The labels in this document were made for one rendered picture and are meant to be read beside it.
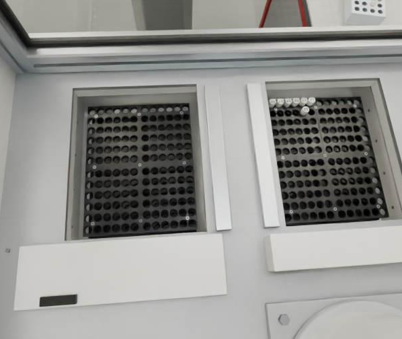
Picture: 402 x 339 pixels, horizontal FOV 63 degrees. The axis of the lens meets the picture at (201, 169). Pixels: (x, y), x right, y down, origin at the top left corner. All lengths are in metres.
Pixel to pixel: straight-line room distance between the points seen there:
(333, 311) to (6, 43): 0.57
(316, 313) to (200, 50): 0.41
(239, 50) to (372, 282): 0.39
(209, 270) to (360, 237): 0.21
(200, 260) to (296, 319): 0.15
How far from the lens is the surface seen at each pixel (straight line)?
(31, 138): 0.56
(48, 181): 0.53
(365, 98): 0.72
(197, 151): 0.62
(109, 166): 0.55
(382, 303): 0.51
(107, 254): 0.47
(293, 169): 0.57
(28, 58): 0.58
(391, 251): 0.51
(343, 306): 0.49
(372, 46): 0.62
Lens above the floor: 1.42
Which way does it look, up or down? 72 degrees down
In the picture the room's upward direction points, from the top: 9 degrees clockwise
